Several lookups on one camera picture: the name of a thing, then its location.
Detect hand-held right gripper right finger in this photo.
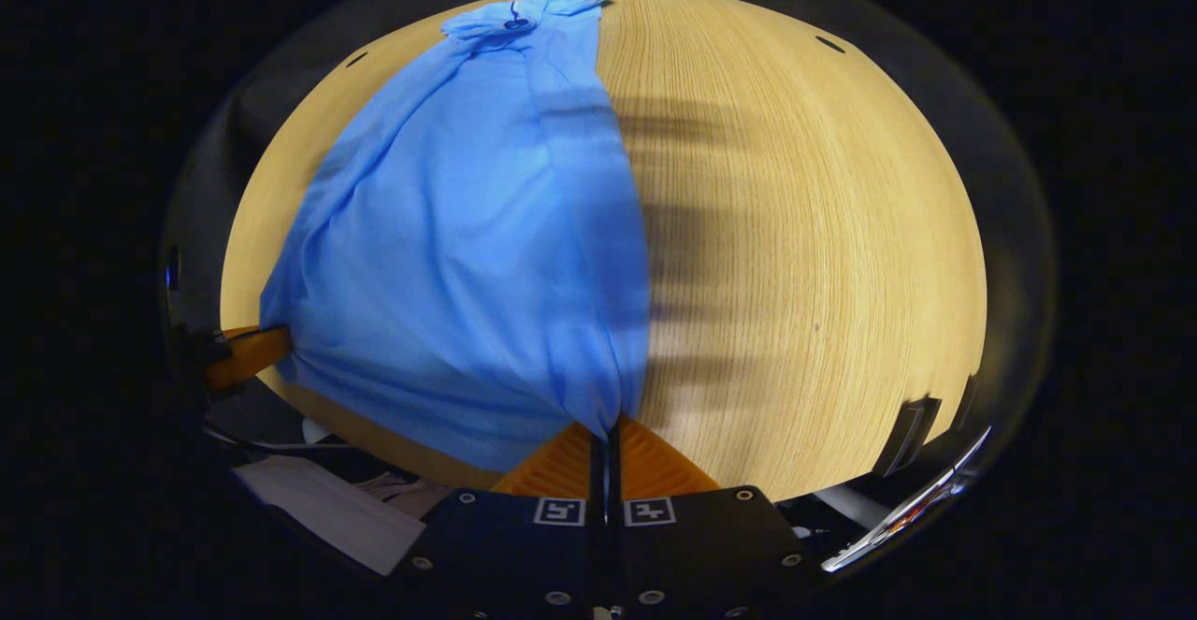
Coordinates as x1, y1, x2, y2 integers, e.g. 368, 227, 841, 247
608, 417, 829, 620

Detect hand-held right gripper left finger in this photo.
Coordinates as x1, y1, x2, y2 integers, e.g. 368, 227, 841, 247
393, 421, 611, 620

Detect light blue T-shirt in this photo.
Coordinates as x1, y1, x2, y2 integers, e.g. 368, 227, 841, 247
259, 0, 653, 473

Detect white sheet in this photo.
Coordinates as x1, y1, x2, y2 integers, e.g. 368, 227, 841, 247
232, 456, 427, 577

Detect shiny metal bar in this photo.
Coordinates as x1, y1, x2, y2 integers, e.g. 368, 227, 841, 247
821, 426, 993, 573

